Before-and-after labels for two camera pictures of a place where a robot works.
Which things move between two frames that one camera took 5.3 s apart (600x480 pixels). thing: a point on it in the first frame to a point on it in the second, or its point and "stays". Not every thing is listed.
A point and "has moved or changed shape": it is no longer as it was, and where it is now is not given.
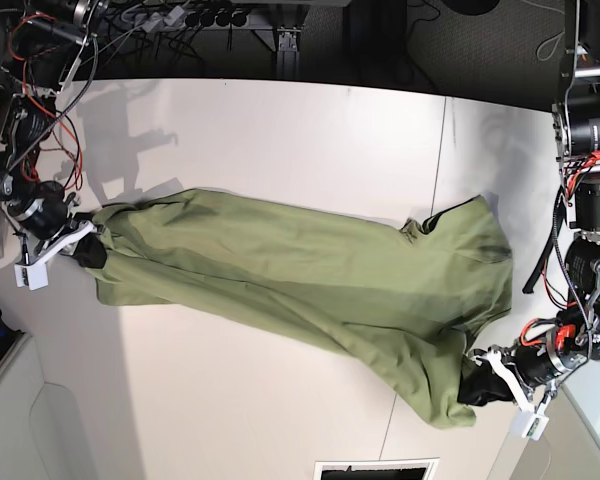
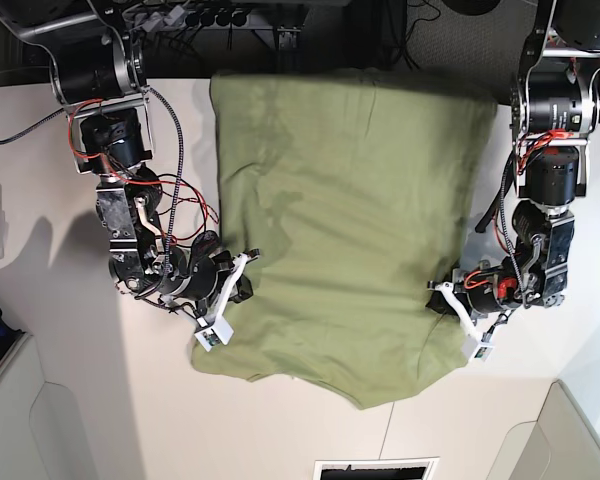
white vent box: (390, 469) stays
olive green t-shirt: (397, 302) has moved or changed shape
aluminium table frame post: (287, 52) stays
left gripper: (44, 214) to (208, 282)
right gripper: (525, 368) to (481, 291)
